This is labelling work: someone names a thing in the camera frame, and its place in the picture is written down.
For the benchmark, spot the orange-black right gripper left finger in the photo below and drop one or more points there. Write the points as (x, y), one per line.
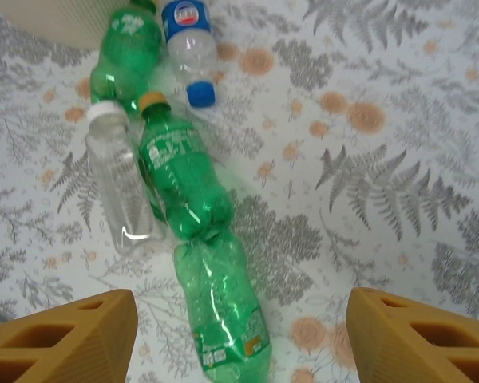
(100, 347)

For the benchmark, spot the orange-black right gripper right finger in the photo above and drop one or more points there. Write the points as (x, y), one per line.
(383, 343)

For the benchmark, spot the clear bottle white cap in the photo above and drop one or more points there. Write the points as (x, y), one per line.
(115, 179)

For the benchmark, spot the beige ribbed waste bin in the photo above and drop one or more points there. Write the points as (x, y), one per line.
(56, 20)

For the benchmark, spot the green plastic soda bottle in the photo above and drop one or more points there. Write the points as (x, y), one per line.
(123, 44)

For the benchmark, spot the clear bottle round logo label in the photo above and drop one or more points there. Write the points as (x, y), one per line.
(191, 48)

